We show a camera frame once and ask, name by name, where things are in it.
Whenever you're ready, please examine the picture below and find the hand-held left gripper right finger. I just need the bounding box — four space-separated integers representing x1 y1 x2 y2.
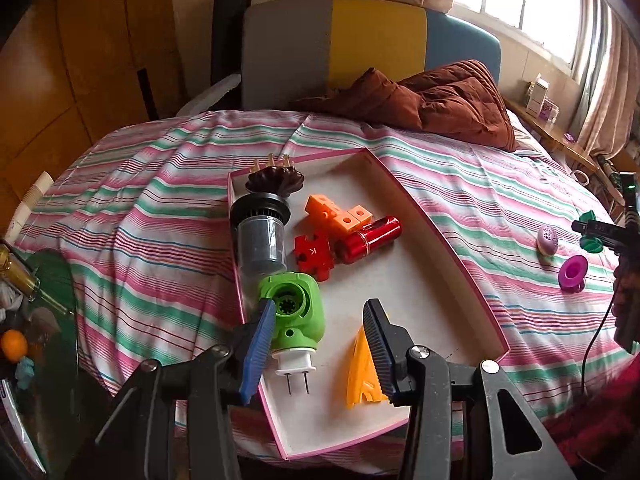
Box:
362 298 576 480

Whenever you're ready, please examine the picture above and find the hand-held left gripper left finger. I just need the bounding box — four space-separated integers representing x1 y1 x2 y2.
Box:
92 299 277 480

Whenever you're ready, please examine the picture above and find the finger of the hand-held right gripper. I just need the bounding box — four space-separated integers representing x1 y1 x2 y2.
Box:
572 219 626 248

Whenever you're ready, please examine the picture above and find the green funnel toy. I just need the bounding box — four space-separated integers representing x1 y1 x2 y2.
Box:
572 210 606 256

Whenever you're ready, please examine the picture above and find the orange yellow ridged toy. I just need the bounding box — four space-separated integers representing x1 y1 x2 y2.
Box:
346 324 390 407

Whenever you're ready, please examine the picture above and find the purple funnel cup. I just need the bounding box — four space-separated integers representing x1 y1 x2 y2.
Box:
558 255 590 293

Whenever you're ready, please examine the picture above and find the purple egg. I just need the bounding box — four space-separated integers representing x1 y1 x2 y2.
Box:
536 226 561 256

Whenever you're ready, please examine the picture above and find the green plug-in device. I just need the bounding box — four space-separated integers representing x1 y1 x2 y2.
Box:
257 271 326 395

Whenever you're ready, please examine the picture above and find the white pink-edged box tray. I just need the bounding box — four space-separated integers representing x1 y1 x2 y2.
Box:
227 147 511 461

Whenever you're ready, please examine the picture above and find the red puzzle block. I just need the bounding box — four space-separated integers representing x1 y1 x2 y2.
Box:
293 230 335 281

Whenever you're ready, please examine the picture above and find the grey black cylinder filter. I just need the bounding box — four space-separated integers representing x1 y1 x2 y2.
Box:
229 192 293 276

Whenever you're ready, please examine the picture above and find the red cylinder flashlight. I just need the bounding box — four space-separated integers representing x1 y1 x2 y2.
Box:
334 216 402 263

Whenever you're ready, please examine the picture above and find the orange building block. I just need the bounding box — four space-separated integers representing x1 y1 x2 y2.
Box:
305 194 375 233

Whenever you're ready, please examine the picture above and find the brown hair comb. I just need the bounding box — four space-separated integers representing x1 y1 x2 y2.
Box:
245 154 305 196

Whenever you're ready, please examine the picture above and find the person's right hand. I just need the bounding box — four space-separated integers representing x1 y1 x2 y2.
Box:
612 262 632 322

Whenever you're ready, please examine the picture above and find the wooden bedside table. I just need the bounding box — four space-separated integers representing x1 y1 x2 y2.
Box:
505 97 608 186

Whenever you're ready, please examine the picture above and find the white box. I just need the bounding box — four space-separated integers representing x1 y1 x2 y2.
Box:
525 74 550 116

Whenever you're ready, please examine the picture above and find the red-brown quilted blanket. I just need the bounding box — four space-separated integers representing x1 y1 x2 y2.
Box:
290 59 518 153

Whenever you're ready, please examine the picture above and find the round glass table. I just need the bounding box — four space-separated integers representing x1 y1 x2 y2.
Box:
0 250 116 480

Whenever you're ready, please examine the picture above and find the red cloth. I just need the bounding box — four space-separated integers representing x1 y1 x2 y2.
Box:
545 360 640 480

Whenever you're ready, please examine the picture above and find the window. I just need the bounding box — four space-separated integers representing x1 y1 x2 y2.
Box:
452 0 588 73

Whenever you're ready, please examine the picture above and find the teal block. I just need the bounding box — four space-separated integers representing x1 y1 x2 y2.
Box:
15 357 37 390

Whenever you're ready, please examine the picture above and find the orange fruit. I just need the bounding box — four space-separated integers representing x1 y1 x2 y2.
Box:
1 330 28 362

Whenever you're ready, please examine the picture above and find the white pen-shaped object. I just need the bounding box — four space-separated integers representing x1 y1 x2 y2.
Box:
0 377 46 476

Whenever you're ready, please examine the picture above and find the white serrated plastic piece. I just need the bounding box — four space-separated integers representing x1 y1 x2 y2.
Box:
174 74 243 117

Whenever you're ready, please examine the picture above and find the stack of paper cups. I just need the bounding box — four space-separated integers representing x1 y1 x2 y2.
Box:
7 171 55 238

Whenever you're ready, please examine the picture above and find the grey yellow blue headboard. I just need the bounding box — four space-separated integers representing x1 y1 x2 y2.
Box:
241 0 502 111

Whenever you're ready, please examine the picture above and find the black rolled mat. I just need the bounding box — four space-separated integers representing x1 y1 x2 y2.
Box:
210 0 250 86

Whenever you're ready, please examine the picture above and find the wooden wardrobe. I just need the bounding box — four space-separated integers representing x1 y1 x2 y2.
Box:
0 0 181 241

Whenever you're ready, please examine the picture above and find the black cable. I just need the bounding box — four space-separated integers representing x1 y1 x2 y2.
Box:
580 280 621 396

